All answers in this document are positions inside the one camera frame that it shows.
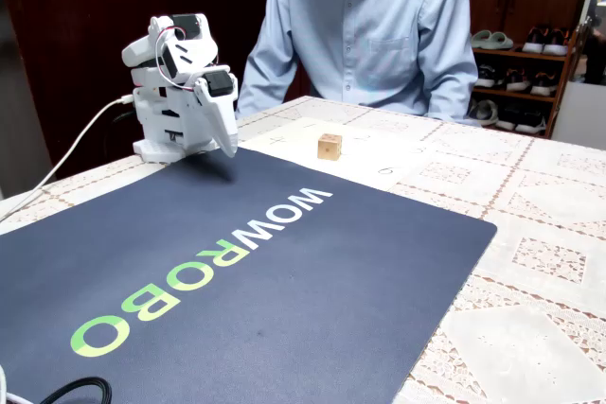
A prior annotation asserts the wooden die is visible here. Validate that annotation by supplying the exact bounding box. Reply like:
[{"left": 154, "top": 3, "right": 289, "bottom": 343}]
[{"left": 316, "top": 132, "right": 344, "bottom": 162}]

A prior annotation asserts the person's right forearm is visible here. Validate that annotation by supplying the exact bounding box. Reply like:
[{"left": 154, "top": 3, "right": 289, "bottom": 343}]
[{"left": 235, "top": 56, "right": 297, "bottom": 120}]

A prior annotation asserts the person's left forearm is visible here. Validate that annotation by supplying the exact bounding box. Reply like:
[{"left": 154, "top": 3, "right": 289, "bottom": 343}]
[{"left": 425, "top": 65, "right": 480, "bottom": 125}]

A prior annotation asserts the paper sheet with handwritten numbers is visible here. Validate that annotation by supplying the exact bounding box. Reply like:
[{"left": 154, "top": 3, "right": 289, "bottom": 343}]
[{"left": 239, "top": 116, "right": 442, "bottom": 192}]

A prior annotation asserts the person in light blue shirt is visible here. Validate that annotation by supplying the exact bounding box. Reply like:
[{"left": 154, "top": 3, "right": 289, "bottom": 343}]
[{"left": 235, "top": 0, "right": 480, "bottom": 126}]

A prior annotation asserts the dark blue WOWROBO mat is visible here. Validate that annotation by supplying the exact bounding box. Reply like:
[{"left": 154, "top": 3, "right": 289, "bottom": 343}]
[{"left": 0, "top": 144, "right": 498, "bottom": 404}]

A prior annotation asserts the grey shoe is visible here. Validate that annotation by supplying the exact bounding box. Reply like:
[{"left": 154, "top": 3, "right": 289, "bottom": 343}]
[{"left": 468, "top": 99, "right": 500, "bottom": 128}]

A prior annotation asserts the black white sneaker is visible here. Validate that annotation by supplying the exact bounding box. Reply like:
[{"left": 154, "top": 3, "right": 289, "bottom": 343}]
[
  {"left": 505, "top": 67, "right": 532, "bottom": 93},
  {"left": 529, "top": 71, "right": 561, "bottom": 97},
  {"left": 475, "top": 65, "right": 499, "bottom": 90}
]

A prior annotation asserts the black shoe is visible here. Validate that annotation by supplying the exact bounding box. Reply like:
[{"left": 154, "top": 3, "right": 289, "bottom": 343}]
[
  {"left": 494, "top": 103, "right": 520, "bottom": 132},
  {"left": 514, "top": 110, "right": 548, "bottom": 136}
]

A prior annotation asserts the black orange sneaker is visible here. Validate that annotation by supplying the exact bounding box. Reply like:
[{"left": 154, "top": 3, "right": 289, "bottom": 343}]
[
  {"left": 522, "top": 25, "right": 553, "bottom": 54},
  {"left": 543, "top": 27, "right": 570, "bottom": 57}
]

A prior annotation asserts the white lace tablecloth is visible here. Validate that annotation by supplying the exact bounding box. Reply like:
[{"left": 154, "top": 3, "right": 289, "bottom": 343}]
[{"left": 0, "top": 95, "right": 606, "bottom": 404}]

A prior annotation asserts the wooden shoe rack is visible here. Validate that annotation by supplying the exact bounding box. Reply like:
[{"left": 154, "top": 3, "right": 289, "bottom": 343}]
[{"left": 471, "top": 27, "right": 579, "bottom": 139}]

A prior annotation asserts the white box furniture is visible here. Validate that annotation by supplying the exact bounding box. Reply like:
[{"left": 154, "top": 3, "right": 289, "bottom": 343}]
[{"left": 550, "top": 80, "right": 606, "bottom": 146}]

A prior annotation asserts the dark bag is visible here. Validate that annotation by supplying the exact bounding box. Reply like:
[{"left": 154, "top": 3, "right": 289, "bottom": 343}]
[{"left": 570, "top": 18, "right": 606, "bottom": 87}]

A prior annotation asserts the white red servo wire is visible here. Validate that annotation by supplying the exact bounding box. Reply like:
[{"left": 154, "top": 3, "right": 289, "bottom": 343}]
[{"left": 153, "top": 25, "right": 196, "bottom": 91}]

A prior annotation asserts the white USB cable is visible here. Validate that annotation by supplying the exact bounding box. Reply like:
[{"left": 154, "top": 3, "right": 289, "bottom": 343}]
[{"left": 0, "top": 95, "right": 136, "bottom": 224}]

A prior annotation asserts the thick black cable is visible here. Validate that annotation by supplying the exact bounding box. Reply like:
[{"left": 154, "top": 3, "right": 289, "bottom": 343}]
[{"left": 40, "top": 375, "right": 114, "bottom": 404}]

